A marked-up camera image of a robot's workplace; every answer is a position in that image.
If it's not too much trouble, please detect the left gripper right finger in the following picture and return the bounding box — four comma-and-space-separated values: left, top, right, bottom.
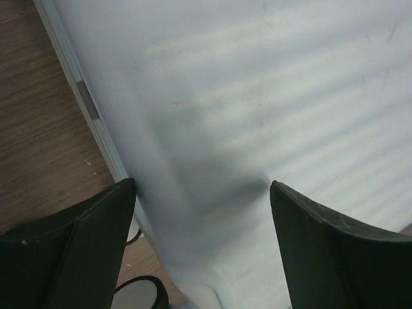
270, 182, 411, 308

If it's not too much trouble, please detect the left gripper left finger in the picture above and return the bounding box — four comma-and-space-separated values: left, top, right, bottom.
1, 178, 136, 308

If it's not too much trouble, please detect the mint green suitcase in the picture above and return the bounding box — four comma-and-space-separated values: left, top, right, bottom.
35, 1, 411, 308

